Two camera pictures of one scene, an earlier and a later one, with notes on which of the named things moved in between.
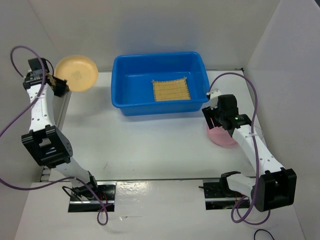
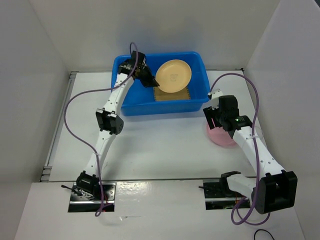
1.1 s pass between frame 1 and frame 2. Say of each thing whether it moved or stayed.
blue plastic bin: stayed
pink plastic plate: stayed
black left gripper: moved
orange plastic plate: moved
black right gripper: stayed
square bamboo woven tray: stayed
